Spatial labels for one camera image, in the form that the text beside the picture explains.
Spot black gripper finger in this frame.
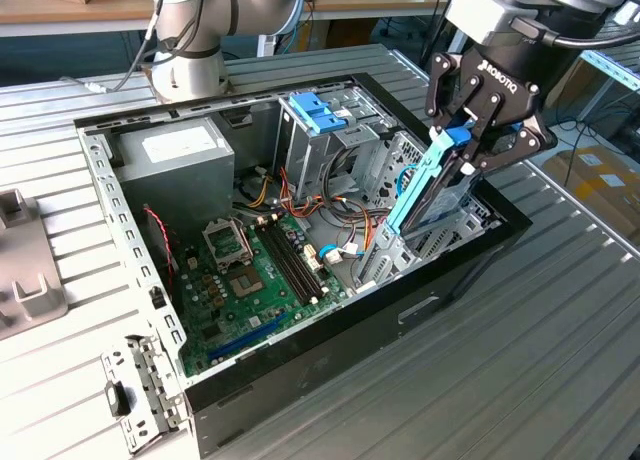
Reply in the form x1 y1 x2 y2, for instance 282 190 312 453
424 52 464 131
462 114 559 177

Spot hard disk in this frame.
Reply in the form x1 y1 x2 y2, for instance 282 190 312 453
387 124 481 244

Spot silver disk bay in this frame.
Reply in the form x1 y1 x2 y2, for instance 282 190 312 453
352 187 504 297

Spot black tripod stand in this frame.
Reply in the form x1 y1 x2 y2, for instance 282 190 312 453
379 0 449 84

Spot cardboard box white labels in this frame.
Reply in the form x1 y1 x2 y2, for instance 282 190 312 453
542 147 640 241

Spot blue plastic drive latch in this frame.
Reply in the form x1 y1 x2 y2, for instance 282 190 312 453
288 92 351 137

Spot silver optical drive cage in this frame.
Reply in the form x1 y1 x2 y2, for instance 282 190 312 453
272 87 396 206

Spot white board connector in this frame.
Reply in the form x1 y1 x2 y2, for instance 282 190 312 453
302 243 322 275

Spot black RAM slot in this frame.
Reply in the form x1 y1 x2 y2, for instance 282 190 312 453
256 223 307 306
261 222 312 305
267 220 318 303
273 218 324 301

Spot metal socket cover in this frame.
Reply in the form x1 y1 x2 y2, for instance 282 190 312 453
201 218 253 272

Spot green motherboard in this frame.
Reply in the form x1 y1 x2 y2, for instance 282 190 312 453
177 212 350 379

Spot CPU socket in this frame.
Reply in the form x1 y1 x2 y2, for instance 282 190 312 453
225 265 265 301

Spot grey power supply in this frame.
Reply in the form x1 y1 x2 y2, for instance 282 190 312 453
114 115 236 231

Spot black PC case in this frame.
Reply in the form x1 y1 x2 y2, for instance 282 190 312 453
73 72 534 460

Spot blue expansion slot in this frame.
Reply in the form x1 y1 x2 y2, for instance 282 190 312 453
207 312 290 362

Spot grey part rack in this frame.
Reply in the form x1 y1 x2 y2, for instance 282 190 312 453
0 188 69 341

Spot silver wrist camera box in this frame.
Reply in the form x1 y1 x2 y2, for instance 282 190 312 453
443 0 525 47

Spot blue flat data wire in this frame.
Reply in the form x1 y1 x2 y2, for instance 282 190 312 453
317 243 362 267
396 163 419 201

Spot wooden desk white frame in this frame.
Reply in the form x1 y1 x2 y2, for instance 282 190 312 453
0 0 451 76

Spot orange black wire bundle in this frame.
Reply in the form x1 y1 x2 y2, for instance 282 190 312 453
277 167 396 264

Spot red black twisted wire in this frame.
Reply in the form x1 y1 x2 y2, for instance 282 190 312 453
143 205 177 281

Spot black cable with connector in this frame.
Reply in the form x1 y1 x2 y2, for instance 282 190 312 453
59 0 214 94

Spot silver slot cover bracket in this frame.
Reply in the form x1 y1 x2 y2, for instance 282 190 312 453
101 333 189 455

